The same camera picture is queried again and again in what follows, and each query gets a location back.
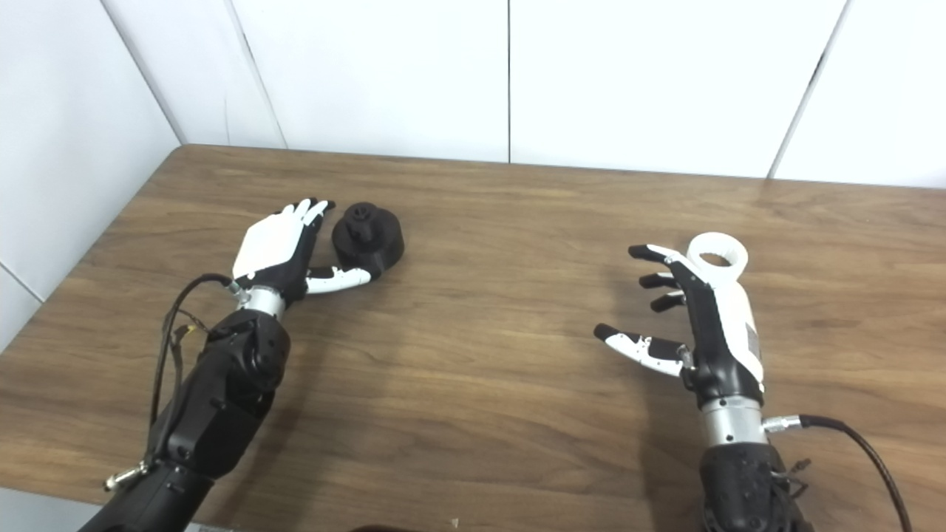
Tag thin left arm wires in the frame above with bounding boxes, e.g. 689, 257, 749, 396
169, 309, 211, 415

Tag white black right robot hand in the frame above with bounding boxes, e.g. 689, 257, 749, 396
593, 244, 766, 409

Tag thin right arm wires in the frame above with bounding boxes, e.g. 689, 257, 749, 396
771, 458, 814, 507

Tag thin arm wires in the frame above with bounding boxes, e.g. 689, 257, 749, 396
169, 309, 211, 415
771, 458, 814, 507

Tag white toothed plastic ring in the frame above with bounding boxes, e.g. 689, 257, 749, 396
686, 232, 749, 290

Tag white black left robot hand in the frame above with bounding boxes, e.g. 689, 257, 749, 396
232, 197, 372, 302

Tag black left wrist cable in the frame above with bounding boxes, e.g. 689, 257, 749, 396
103, 273, 250, 493

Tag round black plastic part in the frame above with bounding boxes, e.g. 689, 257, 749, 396
331, 202, 406, 279

